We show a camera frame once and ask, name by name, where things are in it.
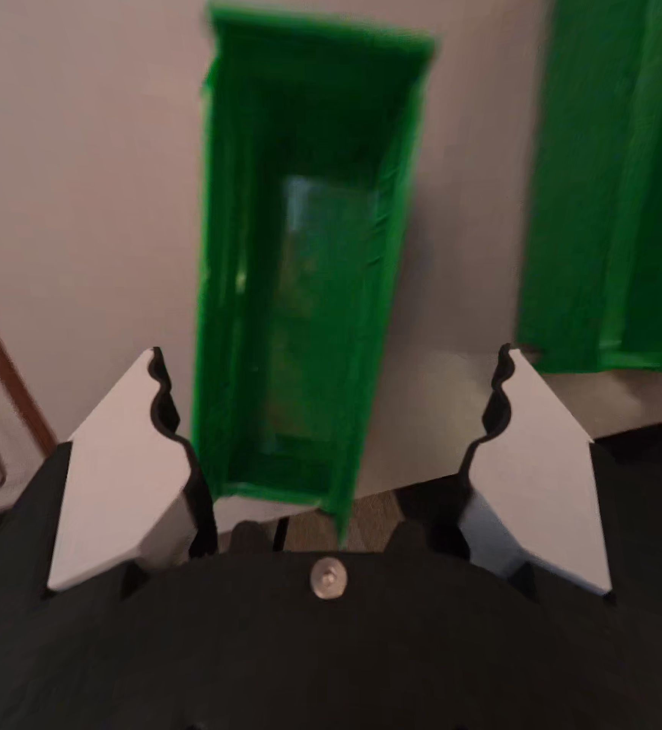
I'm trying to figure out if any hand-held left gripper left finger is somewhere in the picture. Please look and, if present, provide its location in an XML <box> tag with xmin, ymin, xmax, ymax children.
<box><xmin>47</xmin><ymin>346</ymin><xmax>219</xmax><ymax>592</ymax></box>

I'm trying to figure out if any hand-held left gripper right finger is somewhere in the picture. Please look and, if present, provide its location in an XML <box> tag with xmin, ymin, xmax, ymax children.
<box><xmin>455</xmin><ymin>343</ymin><xmax>614</xmax><ymax>595</ymax></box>

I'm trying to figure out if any green plastic bin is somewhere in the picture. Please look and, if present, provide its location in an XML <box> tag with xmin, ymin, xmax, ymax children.
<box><xmin>599</xmin><ymin>0</ymin><xmax>662</xmax><ymax>371</ymax></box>
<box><xmin>190</xmin><ymin>3</ymin><xmax>439</xmax><ymax>543</ymax></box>
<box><xmin>515</xmin><ymin>0</ymin><xmax>623</xmax><ymax>374</ymax></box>

